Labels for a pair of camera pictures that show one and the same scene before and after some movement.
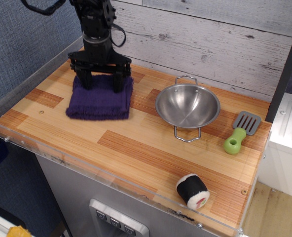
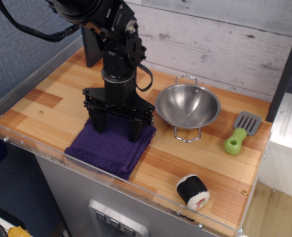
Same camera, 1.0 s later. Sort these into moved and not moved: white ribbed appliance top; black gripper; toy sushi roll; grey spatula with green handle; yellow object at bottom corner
Moved: black gripper
Not moved: grey spatula with green handle; white ribbed appliance top; toy sushi roll; yellow object at bottom corner
